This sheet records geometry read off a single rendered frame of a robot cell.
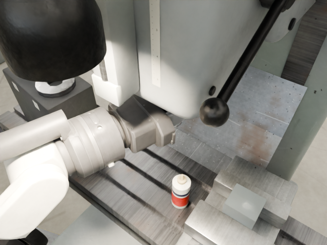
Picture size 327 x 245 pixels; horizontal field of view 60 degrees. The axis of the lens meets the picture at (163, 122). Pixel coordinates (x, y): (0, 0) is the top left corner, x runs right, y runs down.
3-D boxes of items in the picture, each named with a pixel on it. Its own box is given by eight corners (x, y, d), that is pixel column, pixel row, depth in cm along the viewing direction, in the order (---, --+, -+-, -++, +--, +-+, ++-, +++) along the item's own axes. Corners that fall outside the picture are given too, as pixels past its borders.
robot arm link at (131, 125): (177, 115, 40) (100, 151, 36) (174, 156, 47) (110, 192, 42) (133, 72, 48) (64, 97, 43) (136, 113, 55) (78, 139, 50)
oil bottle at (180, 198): (182, 212, 64) (184, 186, 57) (168, 202, 66) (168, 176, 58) (191, 199, 67) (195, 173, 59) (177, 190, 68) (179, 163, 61)
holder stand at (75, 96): (67, 162, 74) (45, 106, 60) (26, 121, 85) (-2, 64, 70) (104, 137, 80) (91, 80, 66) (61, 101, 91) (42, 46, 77)
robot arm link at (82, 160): (106, 181, 42) (28, 221, 38) (80, 142, 50) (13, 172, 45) (88, 122, 35) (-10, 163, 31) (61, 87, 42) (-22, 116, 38)
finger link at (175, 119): (190, 114, 50) (161, 128, 47) (192, 100, 47) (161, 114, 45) (196, 119, 49) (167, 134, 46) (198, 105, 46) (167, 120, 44)
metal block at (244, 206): (248, 236, 53) (255, 221, 48) (219, 218, 55) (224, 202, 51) (259, 214, 56) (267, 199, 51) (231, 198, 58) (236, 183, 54)
